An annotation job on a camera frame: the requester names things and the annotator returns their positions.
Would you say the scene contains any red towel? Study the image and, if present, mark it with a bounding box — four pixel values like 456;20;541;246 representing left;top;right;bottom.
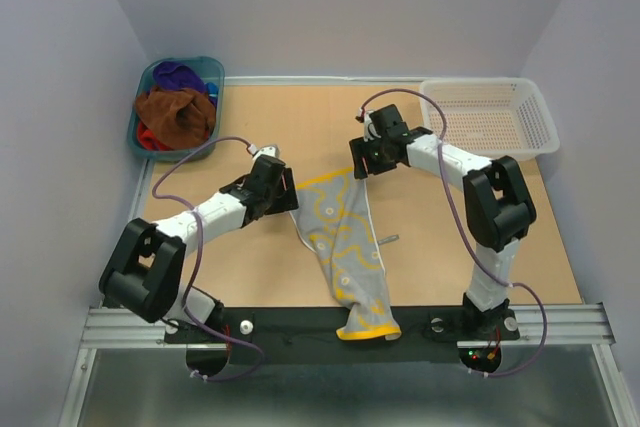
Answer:
136;122;172;152

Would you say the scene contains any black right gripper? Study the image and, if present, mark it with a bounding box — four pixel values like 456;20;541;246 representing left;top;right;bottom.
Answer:
349;132;397;179

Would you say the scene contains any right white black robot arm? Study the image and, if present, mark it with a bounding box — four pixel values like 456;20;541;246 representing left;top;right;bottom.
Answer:
349;104;537;338

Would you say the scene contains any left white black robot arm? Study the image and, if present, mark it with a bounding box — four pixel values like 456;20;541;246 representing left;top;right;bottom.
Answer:
99;154;299;341

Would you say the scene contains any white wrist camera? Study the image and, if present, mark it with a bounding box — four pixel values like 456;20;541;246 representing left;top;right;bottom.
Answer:
355;108;380;142
248;144;280;159

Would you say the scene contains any white plastic mesh basket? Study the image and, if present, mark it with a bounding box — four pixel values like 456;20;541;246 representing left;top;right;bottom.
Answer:
419;77;560;161

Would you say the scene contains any yellow grey duck towel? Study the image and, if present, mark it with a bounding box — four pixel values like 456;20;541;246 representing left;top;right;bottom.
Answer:
291;169;402;341

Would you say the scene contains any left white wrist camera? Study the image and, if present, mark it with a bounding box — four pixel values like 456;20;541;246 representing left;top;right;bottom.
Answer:
248;144;280;159

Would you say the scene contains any brown towel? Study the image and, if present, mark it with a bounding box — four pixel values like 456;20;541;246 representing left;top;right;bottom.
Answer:
134;86;216;150

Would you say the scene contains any aluminium rail frame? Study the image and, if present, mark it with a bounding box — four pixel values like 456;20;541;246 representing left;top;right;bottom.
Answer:
60;80;639;426

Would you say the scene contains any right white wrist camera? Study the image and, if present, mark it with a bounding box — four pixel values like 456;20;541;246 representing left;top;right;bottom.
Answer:
355;108;380;142

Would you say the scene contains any teal plastic bin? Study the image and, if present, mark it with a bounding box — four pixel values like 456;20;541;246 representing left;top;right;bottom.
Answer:
127;56;225;162

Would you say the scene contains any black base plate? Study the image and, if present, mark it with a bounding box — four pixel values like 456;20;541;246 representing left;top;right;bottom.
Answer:
163;304;521;368

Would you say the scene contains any purple towel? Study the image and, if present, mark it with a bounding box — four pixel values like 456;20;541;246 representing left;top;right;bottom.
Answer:
152;61;206;93

